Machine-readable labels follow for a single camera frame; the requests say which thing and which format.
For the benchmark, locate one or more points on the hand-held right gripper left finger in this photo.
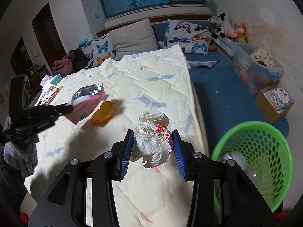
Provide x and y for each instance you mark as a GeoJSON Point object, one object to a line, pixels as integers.
{"type": "Point", "coordinates": [124, 156]}

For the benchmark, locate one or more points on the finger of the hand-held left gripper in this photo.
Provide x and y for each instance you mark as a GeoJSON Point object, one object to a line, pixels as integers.
{"type": "Point", "coordinates": [62, 110]}

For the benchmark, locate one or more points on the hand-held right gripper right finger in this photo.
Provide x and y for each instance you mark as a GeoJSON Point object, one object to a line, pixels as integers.
{"type": "Point", "coordinates": [181, 156]}

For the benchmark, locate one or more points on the pink snack packet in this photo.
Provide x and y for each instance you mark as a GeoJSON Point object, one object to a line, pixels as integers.
{"type": "Point", "coordinates": [82, 108]}

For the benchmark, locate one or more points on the white paper wrapper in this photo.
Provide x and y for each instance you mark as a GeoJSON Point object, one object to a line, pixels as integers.
{"type": "Point", "coordinates": [151, 144]}

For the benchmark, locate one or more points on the clear plastic jelly cup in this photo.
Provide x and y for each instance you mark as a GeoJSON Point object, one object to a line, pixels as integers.
{"type": "Point", "coordinates": [238, 158]}

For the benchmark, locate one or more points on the green plastic mesh basket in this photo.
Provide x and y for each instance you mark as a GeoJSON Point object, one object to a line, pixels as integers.
{"type": "Point", "coordinates": [251, 123]}

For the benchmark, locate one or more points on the person's left forearm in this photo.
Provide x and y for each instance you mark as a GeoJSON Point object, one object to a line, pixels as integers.
{"type": "Point", "coordinates": [9, 189]}

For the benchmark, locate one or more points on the person's left hand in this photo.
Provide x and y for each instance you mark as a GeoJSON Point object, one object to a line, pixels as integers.
{"type": "Point", "coordinates": [21, 157]}

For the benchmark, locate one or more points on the colourful printed flat box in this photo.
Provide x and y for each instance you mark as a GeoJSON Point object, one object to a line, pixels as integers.
{"type": "Point", "coordinates": [47, 94]}

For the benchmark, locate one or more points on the teal tissue box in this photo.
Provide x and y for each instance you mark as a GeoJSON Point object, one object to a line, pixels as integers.
{"type": "Point", "coordinates": [56, 79]}

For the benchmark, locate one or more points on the white cloth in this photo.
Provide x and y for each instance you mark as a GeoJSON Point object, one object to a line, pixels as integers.
{"type": "Point", "coordinates": [46, 81]}

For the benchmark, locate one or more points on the orange peel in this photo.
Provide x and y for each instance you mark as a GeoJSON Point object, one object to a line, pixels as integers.
{"type": "Point", "coordinates": [103, 113]}

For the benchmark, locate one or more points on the pink jacket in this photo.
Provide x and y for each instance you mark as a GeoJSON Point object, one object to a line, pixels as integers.
{"type": "Point", "coordinates": [62, 63]}

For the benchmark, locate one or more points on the black bag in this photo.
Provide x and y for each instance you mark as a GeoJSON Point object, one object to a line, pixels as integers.
{"type": "Point", "coordinates": [80, 59]}

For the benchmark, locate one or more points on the dark wooden shelf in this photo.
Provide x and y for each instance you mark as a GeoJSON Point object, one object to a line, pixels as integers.
{"type": "Point", "coordinates": [20, 56]}

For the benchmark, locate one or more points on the small butterfly print pillow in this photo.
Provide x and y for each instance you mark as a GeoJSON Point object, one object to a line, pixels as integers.
{"type": "Point", "coordinates": [101, 49]}

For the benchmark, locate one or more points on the blue bed mattress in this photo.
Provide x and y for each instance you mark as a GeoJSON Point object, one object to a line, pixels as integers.
{"type": "Point", "coordinates": [224, 94]}

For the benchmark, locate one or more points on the cream quilted blanket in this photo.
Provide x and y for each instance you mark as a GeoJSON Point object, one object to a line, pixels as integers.
{"type": "Point", "coordinates": [142, 80]}

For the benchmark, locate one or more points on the brown wooden door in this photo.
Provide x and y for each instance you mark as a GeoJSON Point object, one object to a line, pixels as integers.
{"type": "Point", "coordinates": [48, 33]}

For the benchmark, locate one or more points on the grey sock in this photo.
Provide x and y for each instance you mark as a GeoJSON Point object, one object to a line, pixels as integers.
{"type": "Point", "coordinates": [203, 64]}

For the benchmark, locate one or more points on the cardboard box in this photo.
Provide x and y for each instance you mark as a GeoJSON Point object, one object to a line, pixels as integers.
{"type": "Point", "coordinates": [266, 110]}

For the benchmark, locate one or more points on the beige pillow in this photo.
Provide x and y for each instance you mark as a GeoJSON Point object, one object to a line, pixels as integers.
{"type": "Point", "coordinates": [133, 39]}

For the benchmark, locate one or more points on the clear plastic storage bin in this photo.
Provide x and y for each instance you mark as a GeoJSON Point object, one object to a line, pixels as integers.
{"type": "Point", "coordinates": [246, 73]}

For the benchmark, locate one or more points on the small orange ball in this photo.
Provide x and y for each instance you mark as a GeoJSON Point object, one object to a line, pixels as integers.
{"type": "Point", "coordinates": [212, 48]}

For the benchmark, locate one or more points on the stack of colourful books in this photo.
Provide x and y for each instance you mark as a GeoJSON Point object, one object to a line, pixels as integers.
{"type": "Point", "coordinates": [279, 98]}

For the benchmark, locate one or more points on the grey patterned board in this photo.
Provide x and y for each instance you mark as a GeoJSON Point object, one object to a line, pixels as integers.
{"type": "Point", "coordinates": [224, 46]}

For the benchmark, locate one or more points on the large butterfly print pillow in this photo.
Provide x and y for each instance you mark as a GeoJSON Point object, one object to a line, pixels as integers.
{"type": "Point", "coordinates": [187, 37]}

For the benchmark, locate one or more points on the cream patterned cloth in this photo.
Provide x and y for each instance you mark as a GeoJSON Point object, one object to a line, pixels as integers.
{"type": "Point", "coordinates": [262, 56]}

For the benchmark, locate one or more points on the pink plush toy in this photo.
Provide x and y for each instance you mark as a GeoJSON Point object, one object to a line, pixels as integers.
{"type": "Point", "coordinates": [230, 33]}

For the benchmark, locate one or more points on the orange fox plush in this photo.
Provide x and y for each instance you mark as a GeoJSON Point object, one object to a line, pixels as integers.
{"type": "Point", "coordinates": [240, 32]}

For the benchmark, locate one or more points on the brown wooden headboard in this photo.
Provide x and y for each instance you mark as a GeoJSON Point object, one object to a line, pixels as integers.
{"type": "Point", "coordinates": [187, 17]}

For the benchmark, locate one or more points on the black white cow plush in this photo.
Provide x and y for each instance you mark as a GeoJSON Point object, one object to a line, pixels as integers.
{"type": "Point", "coordinates": [222, 23]}

